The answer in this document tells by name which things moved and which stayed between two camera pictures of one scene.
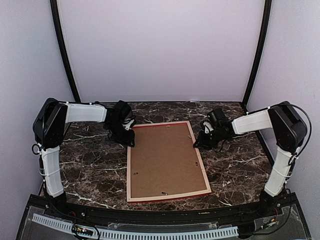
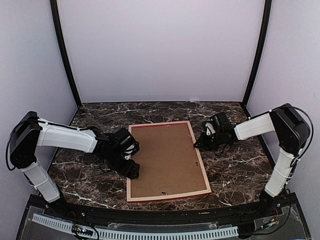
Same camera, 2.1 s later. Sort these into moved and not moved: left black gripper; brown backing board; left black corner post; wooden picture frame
Moved: left black gripper
Not moved: brown backing board; left black corner post; wooden picture frame
